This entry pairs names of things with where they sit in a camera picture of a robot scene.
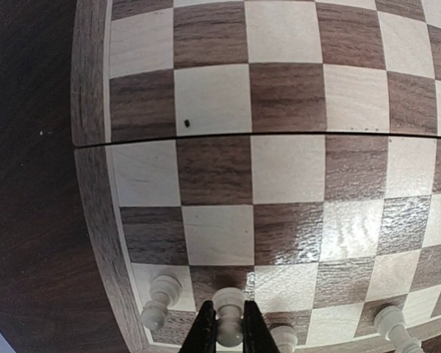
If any wooden folding chess board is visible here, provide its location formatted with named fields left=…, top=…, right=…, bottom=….
left=71, top=1, right=441, bottom=352

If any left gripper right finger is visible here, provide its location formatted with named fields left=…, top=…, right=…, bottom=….
left=242, top=301, right=279, bottom=353

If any white pawn chess piece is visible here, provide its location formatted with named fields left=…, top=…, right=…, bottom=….
left=141, top=274, right=182, bottom=331

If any white rook chess piece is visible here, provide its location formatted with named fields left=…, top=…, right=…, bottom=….
left=212, top=287, right=245, bottom=348

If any white knight chess piece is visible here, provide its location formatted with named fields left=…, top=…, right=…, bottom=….
left=270, top=325, right=298, bottom=353

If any white queen chess piece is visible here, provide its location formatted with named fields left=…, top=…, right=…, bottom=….
left=373, top=305, right=424, bottom=353

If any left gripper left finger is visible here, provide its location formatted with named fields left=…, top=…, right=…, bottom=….
left=179, top=300, right=217, bottom=353

